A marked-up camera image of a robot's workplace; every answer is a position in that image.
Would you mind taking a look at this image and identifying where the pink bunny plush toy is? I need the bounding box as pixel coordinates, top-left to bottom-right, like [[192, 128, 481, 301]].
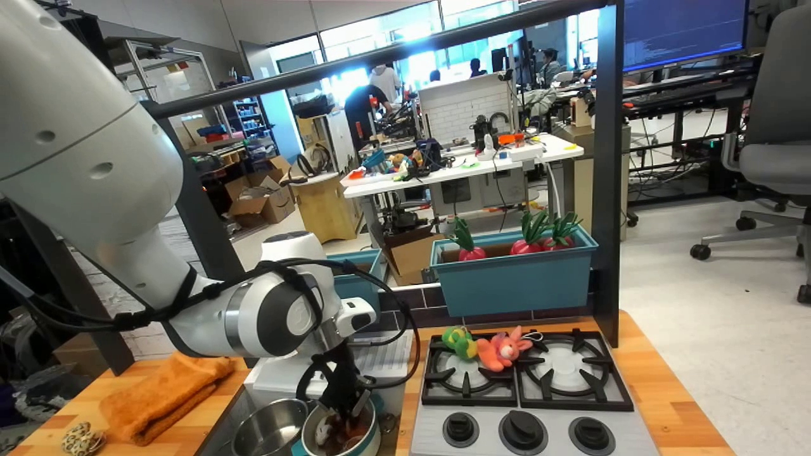
[[471, 325, 538, 375]]

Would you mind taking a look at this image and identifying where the black burner grate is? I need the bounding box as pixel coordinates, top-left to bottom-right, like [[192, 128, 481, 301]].
[[422, 329, 521, 409], [511, 328, 637, 417]]

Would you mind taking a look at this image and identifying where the black toy kitchen frame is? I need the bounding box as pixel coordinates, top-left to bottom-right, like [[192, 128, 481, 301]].
[[137, 0, 628, 350]]

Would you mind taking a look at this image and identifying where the teal planter box with radishes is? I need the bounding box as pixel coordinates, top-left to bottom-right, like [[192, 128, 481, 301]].
[[428, 225, 604, 323]]

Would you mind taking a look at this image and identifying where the cardboard box under table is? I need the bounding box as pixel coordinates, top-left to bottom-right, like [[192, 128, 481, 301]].
[[380, 225, 445, 289]]

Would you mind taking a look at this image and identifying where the small orange plush toy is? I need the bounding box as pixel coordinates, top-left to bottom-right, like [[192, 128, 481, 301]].
[[336, 414, 376, 452]]

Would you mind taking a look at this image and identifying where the white bowl with teal handles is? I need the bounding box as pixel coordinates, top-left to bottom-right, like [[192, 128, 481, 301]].
[[290, 394, 384, 456]]

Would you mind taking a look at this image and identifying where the blue computer monitor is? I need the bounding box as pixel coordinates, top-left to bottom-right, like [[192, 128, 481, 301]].
[[622, 0, 754, 77]]

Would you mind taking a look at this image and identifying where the white metal shelf rack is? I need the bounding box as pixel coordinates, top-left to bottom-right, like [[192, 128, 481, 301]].
[[106, 35, 224, 142]]

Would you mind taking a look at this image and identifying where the green yellow plush toy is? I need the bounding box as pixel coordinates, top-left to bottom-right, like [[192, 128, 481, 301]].
[[438, 325, 480, 363]]

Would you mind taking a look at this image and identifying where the open cardboard box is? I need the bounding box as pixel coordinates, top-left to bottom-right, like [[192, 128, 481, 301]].
[[220, 154, 300, 232]]

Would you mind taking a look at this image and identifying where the white toy sink unit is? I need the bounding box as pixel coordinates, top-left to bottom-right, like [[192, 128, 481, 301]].
[[198, 328, 415, 456]]

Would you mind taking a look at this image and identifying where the plywood cabinet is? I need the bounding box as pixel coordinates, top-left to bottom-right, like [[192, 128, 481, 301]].
[[290, 171, 364, 252]]

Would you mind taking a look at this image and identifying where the grey toy stove body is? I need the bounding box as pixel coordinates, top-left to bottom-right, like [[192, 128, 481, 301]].
[[408, 328, 661, 456]]

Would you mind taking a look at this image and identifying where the white work table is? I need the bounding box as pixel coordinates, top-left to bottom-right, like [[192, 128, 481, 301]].
[[339, 129, 589, 249]]

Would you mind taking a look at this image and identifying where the person in white shirt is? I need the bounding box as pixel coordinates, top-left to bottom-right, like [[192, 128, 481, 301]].
[[369, 61, 408, 114]]

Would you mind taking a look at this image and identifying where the red toy radish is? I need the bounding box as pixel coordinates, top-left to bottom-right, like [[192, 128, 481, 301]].
[[447, 218, 490, 266], [545, 214, 587, 256], [507, 214, 559, 258]]

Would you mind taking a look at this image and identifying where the black office desk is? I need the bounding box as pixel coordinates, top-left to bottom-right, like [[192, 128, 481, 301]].
[[622, 54, 766, 209]]

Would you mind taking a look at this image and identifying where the person in black shirt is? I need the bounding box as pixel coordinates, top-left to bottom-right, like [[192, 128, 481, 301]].
[[343, 82, 380, 153]]

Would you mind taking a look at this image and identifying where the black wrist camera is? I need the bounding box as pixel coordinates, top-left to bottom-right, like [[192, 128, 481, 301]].
[[294, 353, 338, 404]]

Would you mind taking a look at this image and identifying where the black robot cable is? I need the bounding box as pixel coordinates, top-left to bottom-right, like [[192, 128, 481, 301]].
[[0, 256, 423, 394]]

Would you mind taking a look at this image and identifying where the orange terry cloth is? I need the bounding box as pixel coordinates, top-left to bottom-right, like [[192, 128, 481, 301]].
[[96, 353, 241, 448]]

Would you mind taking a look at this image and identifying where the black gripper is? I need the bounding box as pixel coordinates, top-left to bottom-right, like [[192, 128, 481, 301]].
[[319, 338, 376, 428]]

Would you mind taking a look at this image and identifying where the dark brick backsplash strip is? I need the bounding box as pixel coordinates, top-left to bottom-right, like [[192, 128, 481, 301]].
[[376, 285, 613, 333]]

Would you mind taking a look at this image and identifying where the steel bowl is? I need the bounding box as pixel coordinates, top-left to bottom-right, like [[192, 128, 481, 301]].
[[232, 395, 313, 456]]

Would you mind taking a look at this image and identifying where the white board on table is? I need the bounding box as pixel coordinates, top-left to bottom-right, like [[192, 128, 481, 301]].
[[415, 71, 526, 148]]

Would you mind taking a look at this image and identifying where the grey office chair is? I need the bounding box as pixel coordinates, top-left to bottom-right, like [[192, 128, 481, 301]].
[[687, 5, 811, 306]]

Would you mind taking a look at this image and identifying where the black stove knob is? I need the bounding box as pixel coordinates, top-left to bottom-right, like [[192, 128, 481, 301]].
[[438, 412, 481, 452], [498, 409, 550, 456], [568, 414, 618, 456]]

